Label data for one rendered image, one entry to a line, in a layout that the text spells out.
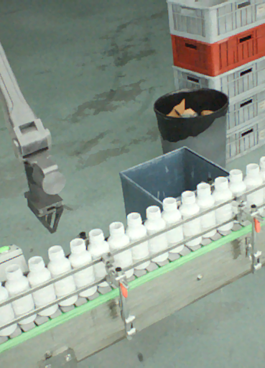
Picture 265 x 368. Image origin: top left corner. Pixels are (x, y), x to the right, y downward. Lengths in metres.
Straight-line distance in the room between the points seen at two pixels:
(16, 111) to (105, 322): 0.65
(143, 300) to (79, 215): 2.18
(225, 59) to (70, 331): 2.65
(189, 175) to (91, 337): 1.01
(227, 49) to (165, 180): 1.68
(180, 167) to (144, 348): 0.91
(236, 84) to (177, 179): 1.72
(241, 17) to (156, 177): 1.82
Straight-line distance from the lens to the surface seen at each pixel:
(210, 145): 3.59
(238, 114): 4.21
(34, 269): 1.56
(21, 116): 1.41
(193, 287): 1.84
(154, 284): 1.74
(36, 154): 1.42
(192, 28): 3.96
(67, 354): 1.71
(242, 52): 4.09
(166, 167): 2.44
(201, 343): 2.91
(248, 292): 3.16
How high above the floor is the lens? 2.07
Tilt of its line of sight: 30 degrees down
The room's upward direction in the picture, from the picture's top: 8 degrees counter-clockwise
